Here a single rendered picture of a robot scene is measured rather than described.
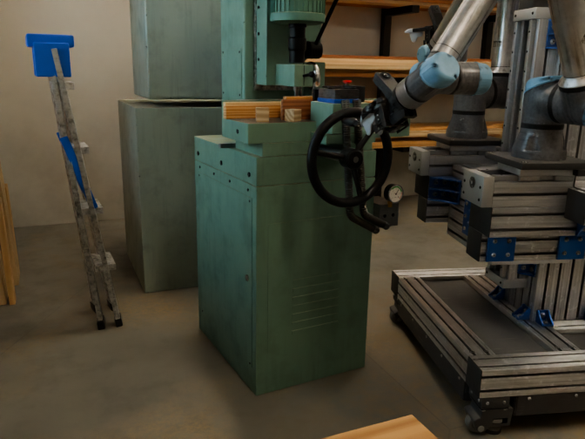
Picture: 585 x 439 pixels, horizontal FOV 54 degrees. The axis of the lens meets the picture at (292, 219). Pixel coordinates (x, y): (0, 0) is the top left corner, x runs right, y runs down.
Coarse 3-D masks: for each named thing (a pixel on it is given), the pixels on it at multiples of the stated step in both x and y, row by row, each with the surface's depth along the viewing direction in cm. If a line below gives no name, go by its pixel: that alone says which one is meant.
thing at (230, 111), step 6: (228, 108) 179; (234, 108) 180; (240, 108) 181; (246, 108) 182; (252, 108) 183; (270, 108) 186; (276, 108) 187; (228, 114) 180; (234, 114) 181; (240, 114) 182; (246, 114) 183; (252, 114) 184; (270, 114) 186; (276, 114) 187
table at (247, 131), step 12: (228, 120) 180; (240, 120) 175; (252, 120) 176; (276, 120) 177; (408, 120) 194; (228, 132) 181; (240, 132) 172; (252, 132) 168; (264, 132) 170; (276, 132) 172; (288, 132) 174; (300, 132) 176; (312, 132) 176; (396, 132) 193; (408, 132) 195; (324, 144) 171; (336, 144) 172
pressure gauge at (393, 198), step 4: (392, 184) 191; (388, 188) 190; (392, 188) 190; (396, 188) 190; (400, 188) 191; (384, 192) 191; (388, 192) 189; (392, 192) 190; (400, 192) 192; (384, 196) 192; (388, 196) 189; (392, 196) 190; (396, 196) 191; (400, 196) 192; (388, 200) 191; (392, 200) 191; (396, 200) 192; (388, 204) 194; (392, 204) 194
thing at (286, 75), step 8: (280, 64) 190; (288, 64) 186; (296, 64) 182; (304, 64) 184; (312, 64) 185; (280, 72) 191; (288, 72) 186; (296, 72) 183; (304, 72) 184; (280, 80) 191; (288, 80) 187; (296, 80) 183; (304, 80) 185; (312, 80) 186; (296, 88) 189
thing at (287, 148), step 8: (240, 144) 185; (256, 144) 174; (264, 144) 171; (272, 144) 172; (280, 144) 173; (288, 144) 175; (296, 144) 176; (304, 144) 177; (320, 144) 180; (352, 144) 185; (368, 144) 188; (256, 152) 175; (264, 152) 171; (272, 152) 173; (280, 152) 174; (288, 152) 175; (296, 152) 177; (304, 152) 178
